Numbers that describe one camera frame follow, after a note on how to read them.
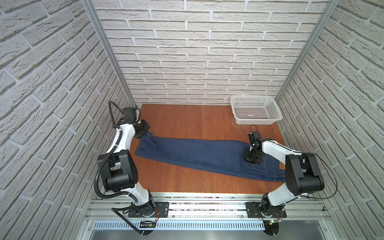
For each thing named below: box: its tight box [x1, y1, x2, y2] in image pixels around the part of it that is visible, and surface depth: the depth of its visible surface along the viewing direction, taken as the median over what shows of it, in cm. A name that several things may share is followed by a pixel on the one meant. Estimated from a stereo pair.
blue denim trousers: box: [135, 132, 286, 182], surface depth 94 cm
